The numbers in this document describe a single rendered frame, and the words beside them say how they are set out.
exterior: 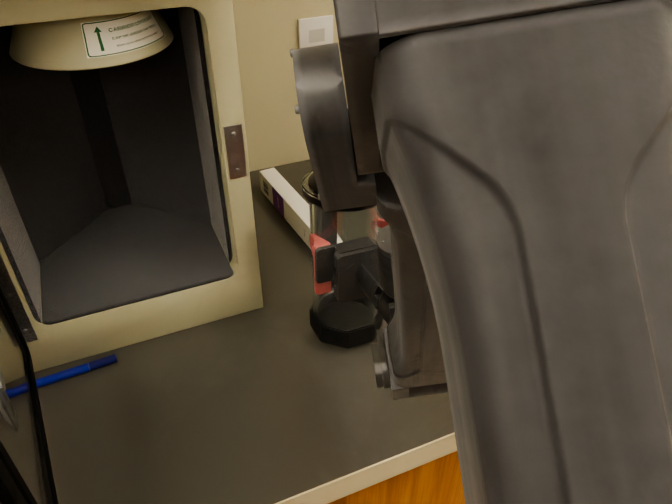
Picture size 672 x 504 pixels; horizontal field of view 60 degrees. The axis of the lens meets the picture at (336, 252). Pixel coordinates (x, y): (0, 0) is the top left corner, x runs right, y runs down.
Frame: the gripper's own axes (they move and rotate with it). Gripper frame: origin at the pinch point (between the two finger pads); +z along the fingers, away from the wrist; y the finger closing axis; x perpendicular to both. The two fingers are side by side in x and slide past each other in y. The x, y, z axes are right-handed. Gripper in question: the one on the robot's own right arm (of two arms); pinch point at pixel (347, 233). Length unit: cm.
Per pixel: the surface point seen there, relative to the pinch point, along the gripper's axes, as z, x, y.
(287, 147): 52, 10, -9
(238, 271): 8.0, 7.6, 12.9
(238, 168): 6.7, -8.4, 11.6
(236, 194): 7.1, -4.7, 12.1
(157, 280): 10.7, 7.9, 23.5
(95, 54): 7.3, -23.2, 25.0
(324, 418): -13.1, 16.9, 8.6
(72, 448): -5.7, 17.1, 37.1
